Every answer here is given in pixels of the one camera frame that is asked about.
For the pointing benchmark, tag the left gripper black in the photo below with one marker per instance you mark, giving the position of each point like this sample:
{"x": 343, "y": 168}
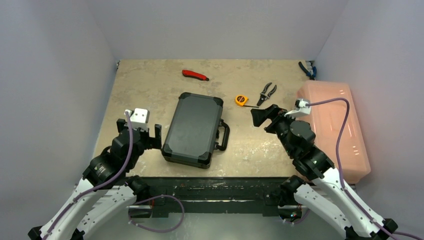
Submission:
{"x": 152, "y": 142}

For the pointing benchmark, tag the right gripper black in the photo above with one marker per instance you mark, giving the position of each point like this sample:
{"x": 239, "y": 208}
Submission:
{"x": 273, "y": 120}

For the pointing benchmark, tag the black poker set case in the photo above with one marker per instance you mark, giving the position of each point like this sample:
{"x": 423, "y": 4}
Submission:
{"x": 196, "y": 131}

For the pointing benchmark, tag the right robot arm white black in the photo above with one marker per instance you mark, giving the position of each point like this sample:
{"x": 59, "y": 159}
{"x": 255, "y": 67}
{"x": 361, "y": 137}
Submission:
{"x": 341, "y": 208}

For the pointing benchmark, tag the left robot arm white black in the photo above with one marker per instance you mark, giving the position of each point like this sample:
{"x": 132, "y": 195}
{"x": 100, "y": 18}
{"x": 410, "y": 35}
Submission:
{"x": 103, "y": 189}

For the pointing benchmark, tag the yellow tape measure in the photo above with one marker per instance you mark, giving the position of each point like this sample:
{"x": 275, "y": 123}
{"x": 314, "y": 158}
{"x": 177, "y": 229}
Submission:
{"x": 241, "y": 100}

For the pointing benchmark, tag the pink plastic storage bin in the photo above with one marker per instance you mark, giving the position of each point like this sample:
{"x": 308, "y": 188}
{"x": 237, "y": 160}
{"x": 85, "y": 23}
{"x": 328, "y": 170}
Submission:
{"x": 326, "y": 121}

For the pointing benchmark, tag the red utility knife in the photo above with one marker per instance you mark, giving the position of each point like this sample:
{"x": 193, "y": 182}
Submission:
{"x": 195, "y": 75}

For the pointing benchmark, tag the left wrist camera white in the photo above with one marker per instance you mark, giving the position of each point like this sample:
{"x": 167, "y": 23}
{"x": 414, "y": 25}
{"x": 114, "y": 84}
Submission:
{"x": 139, "y": 118}

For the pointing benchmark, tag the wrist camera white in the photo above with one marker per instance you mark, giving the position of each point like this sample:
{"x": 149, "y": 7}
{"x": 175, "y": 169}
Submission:
{"x": 301, "y": 109}
{"x": 139, "y": 118}

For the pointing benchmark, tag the black handled pliers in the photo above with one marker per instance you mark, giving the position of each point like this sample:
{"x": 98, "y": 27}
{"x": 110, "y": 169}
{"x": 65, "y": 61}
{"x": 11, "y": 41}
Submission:
{"x": 266, "y": 93}

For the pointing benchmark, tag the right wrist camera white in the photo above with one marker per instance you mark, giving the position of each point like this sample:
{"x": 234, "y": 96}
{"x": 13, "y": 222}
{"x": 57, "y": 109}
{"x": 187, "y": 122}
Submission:
{"x": 301, "y": 109}

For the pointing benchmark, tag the blue handled pliers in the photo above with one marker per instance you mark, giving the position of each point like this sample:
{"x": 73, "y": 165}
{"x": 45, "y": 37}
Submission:
{"x": 309, "y": 69}

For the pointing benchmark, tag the aluminium frame rail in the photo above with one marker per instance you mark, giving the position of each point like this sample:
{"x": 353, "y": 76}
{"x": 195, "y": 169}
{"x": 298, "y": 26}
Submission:
{"x": 253, "y": 199}

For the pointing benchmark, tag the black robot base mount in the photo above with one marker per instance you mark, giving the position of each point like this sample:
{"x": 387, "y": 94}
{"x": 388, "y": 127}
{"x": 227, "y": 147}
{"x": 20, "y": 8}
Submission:
{"x": 157, "y": 197}

